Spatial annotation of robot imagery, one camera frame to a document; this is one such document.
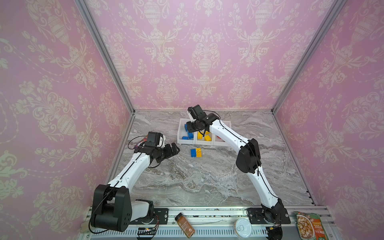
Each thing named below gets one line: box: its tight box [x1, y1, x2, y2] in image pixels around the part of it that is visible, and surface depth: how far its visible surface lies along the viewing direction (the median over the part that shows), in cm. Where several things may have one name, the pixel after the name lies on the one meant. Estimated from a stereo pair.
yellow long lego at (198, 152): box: [196, 148, 203, 158], surface depth 97 cm
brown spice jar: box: [174, 212, 196, 239], surface depth 70 cm
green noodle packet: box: [294, 211, 328, 240], surface depth 72 cm
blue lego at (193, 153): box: [190, 149, 196, 158], surface depth 97 cm
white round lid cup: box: [233, 217, 253, 239], surface depth 67 cm
